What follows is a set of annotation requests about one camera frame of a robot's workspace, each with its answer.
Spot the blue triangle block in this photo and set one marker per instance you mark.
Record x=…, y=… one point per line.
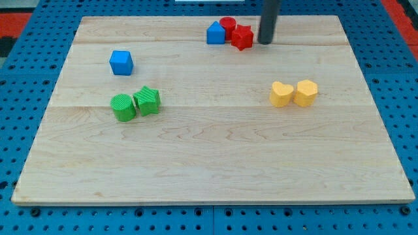
x=215, y=34

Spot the blue cube block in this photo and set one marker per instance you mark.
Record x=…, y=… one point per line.
x=121, y=63

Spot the wooden board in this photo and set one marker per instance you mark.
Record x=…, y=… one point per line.
x=217, y=139

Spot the green star block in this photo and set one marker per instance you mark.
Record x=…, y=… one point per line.
x=147, y=101

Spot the yellow heart block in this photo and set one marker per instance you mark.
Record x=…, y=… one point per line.
x=280, y=94

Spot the green cylinder block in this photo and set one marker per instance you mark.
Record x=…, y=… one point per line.
x=123, y=107

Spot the red star block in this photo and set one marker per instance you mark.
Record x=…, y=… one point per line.
x=242, y=37

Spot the red cylinder block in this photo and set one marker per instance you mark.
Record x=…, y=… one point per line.
x=229, y=25

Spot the yellow hexagon block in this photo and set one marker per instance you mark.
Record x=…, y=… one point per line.
x=306, y=93

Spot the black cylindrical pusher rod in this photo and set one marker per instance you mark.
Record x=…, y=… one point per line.
x=267, y=25

